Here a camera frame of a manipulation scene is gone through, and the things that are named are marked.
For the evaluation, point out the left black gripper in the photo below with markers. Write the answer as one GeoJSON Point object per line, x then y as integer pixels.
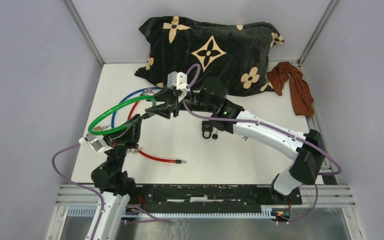
{"type": "Point", "coordinates": [126, 138]}

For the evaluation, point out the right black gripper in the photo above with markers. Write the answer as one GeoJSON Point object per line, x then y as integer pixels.
{"type": "Point", "coordinates": [172, 99]}

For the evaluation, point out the small black padlock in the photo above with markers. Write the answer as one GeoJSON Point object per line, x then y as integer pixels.
{"type": "Point", "coordinates": [206, 129]}

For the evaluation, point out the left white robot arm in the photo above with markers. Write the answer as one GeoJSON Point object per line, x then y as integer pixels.
{"type": "Point", "coordinates": [114, 187]}

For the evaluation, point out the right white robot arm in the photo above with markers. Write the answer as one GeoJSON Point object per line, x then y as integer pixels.
{"type": "Point", "coordinates": [305, 150]}

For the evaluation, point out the small brass padlock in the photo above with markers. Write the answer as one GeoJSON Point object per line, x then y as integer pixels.
{"type": "Point", "coordinates": [102, 127]}

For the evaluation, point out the black floral pillow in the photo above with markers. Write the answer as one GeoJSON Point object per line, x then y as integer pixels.
{"type": "Point", "coordinates": [237, 54]}

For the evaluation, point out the brown cloth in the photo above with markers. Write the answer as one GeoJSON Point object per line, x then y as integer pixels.
{"type": "Point", "coordinates": [300, 94]}

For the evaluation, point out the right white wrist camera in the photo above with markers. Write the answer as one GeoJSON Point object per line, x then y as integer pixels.
{"type": "Point", "coordinates": [177, 81]}

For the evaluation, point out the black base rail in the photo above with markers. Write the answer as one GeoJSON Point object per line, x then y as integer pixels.
{"type": "Point", "coordinates": [210, 201]}

